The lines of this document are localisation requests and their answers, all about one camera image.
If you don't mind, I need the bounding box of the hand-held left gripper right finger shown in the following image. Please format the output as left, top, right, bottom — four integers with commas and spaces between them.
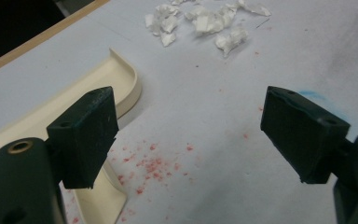
260, 86, 358, 224

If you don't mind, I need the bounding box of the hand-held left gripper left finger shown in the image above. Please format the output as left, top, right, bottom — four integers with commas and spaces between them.
0, 86, 119, 224

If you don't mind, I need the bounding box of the cream plastic dustpan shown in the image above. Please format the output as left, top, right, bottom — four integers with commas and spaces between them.
0, 48, 143, 224

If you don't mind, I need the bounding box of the pile of white paper scraps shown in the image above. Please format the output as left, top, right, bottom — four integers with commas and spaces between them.
144, 0, 272, 58

